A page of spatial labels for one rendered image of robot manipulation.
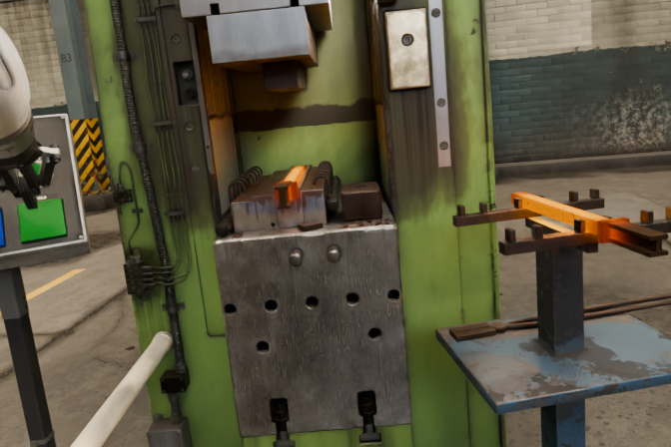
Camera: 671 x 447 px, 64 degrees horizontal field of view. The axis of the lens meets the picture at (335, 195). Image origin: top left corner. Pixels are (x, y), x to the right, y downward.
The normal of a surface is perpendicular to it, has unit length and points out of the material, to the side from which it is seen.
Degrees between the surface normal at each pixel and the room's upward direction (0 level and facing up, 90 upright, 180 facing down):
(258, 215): 90
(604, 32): 89
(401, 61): 90
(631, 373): 0
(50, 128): 60
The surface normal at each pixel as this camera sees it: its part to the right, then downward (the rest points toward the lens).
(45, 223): 0.31, -0.39
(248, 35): -0.01, 0.18
